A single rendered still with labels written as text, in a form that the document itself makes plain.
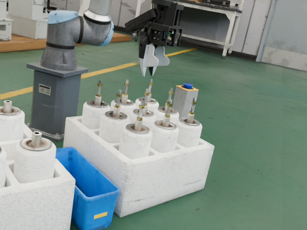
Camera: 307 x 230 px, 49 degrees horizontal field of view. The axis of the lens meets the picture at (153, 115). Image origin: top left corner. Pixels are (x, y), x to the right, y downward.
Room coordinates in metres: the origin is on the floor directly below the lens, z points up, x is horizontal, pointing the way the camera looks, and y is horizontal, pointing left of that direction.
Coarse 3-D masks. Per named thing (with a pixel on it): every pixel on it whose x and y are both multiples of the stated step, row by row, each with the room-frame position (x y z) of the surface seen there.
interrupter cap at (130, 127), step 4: (128, 124) 0.98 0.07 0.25; (132, 124) 0.99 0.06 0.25; (128, 128) 0.95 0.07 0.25; (132, 128) 0.97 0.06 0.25; (144, 128) 0.98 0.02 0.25; (148, 128) 0.98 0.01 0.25; (132, 132) 0.93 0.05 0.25; (136, 132) 0.93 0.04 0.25; (140, 132) 0.93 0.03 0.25; (144, 132) 0.94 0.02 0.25; (148, 132) 0.95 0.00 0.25
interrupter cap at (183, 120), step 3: (183, 117) 1.16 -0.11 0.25; (186, 117) 1.16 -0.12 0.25; (180, 120) 1.11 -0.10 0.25; (183, 120) 1.13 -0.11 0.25; (195, 120) 1.15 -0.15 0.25; (183, 123) 1.10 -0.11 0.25; (186, 123) 1.10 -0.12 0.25; (189, 123) 1.10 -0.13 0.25; (192, 123) 1.12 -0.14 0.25; (195, 123) 1.12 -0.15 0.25; (198, 123) 1.12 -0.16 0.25
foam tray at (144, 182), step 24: (72, 120) 1.12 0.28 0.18; (72, 144) 1.09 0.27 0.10; (96, 144) 0.98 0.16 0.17; (120, 168) 0.88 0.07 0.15; (144, 168) 0.90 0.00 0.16; (168, 168) 0.97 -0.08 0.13; (192, 168) 1.06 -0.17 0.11; (120, 192) 0.87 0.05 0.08; (144, 192) 0.91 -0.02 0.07; (168, 192) 0.99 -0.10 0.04; (192, 192) 1.08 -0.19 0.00; (120, 216) 0.86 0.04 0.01
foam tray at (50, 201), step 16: (0, 144) 0.84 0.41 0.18; (64, 176) 0.74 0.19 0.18; (0, 192) 0.62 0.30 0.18; (16, 192) 0.64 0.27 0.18; (32, 192) 0.66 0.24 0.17; (48, 192) 0.69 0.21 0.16; (64, 192) 0.71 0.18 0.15; (0, 208) 0.62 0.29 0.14; (16, 208) 0.64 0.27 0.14; (32, 208) 0.66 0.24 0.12; (48, 208) 0.69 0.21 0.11; (64, 208) 0.72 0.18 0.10; (0, 224) 0.62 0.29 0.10; (16, 224) 0.64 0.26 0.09; (32, 224) 0.66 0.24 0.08; (48, 224) 0.69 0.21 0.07; (64, 224) 0.72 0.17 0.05
